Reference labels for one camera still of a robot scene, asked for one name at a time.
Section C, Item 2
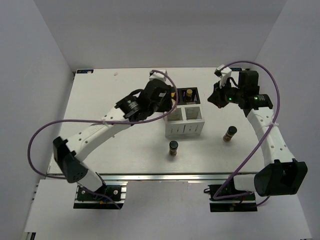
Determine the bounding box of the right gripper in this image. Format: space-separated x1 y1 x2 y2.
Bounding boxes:
207 78 244 109

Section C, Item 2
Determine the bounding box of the brown bottle gold cap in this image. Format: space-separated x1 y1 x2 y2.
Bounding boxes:
184 88 194 103

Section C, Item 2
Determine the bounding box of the spice jar black lid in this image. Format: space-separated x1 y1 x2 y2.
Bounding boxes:
222 125 238 143
168 140 179 156

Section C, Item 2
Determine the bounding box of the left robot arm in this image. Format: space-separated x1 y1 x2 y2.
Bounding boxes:
53 79 173 200

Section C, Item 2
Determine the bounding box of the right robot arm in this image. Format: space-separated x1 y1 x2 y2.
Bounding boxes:
207 66 308 200

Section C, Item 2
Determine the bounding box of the black metal organizer rack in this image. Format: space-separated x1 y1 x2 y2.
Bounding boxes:
171 87 201 106

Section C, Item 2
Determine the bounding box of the XDOF logo sticker right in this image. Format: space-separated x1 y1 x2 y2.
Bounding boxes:
230 67 243 72

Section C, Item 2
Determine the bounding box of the xdof logo sticker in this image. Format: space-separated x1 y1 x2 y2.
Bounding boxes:
76 69 94 74
230 67 243 72

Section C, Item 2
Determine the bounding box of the white metal organizer rack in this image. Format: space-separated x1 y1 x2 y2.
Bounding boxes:
164 104 205 138

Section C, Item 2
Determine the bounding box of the XDOF logo sticker left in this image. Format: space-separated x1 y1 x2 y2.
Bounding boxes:
76 69 94 74

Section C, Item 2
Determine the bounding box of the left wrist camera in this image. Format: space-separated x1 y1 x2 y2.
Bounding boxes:
149 69 168 83

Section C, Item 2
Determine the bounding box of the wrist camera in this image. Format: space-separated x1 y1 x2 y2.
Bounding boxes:
214 64 232 89
149 69 168 83

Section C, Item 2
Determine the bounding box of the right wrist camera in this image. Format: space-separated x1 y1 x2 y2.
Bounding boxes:
214 64 232 89

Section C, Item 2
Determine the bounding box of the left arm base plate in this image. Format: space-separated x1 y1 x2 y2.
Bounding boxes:
73 183 127 210

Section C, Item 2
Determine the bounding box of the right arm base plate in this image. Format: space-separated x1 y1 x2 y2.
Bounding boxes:
203 184 258 213

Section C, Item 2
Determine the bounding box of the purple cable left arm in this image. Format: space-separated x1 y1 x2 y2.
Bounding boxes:
27 69 179 210

